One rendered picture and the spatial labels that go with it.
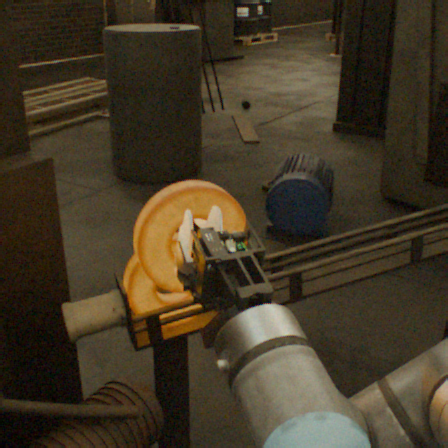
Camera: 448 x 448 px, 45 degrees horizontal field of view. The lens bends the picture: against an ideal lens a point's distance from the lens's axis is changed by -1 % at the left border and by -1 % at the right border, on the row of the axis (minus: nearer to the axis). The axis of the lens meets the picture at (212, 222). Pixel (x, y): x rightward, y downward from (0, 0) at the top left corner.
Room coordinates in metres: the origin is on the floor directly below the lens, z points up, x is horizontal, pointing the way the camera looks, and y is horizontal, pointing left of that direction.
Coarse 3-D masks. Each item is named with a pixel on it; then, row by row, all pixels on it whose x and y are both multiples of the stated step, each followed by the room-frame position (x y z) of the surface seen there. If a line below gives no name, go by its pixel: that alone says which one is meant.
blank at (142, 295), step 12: (132, 264) 0.72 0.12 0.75; (132, 276) 0.71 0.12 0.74; (144, 276) 0.71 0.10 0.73; (132, 288) 0.71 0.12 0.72; (144, 288) 0.71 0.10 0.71; (132, 300) 0.70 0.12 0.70; (144, 300) 0.71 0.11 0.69; (156, 300) 0.72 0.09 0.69; (168, 300) 0.74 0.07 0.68; (180, 300) 0.74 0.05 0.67; (168, 324) 0.73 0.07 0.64
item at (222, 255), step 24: (192, 240) 0.54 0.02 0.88; (216, 240) 0.54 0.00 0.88; (240, 240) 0.55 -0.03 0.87; (192, 264) 0.57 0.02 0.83; (216, 264) 0.52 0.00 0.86; (240, 264) 0.50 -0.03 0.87; (216, 288) 0.52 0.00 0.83; (240, 288) 0.47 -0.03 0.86; (264, 288) 0.47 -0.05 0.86; (240, 312) 0.46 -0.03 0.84
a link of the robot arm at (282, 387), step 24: (288, 336) 0.42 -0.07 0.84; (240, 360) 0.41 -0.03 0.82; (264, 360) 0.40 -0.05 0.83; (288, 360) 0.39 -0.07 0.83; (312, 360) 0.40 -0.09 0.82; (240, 384) 0.39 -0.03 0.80; (264, 384) 0.38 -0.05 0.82; (288, 384) 0.37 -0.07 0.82; (312, 384) 0.37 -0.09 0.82; (240, 408) 0.39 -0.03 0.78; (264, 408) 0.36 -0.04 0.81; (288, 408) 0.35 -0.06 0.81; (312, 408) 0.35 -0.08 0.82; (336, 408) 0.35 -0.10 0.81; (264, 432) 0.35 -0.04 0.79; (288, 432) 0.33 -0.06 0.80; (312, 432) 0.33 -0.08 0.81; (336, 432) 0.33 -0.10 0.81; (360, 432) 0.34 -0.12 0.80
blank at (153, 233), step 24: (168, 192) 0.64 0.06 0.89; (192, 192) 0.64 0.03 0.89; (216, 192) 0.66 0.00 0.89; (144, 216) 0.63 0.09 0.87; (168, 216) 0.63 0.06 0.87; (192, 216) 0.64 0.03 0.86; (240, 216) 0.67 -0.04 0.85; (144, 240) 0.62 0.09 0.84; (168, 240) 0.63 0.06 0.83; (144, 264) 0.62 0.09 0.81; (168, 264) 0.63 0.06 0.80; (168, 288) 0.63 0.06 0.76
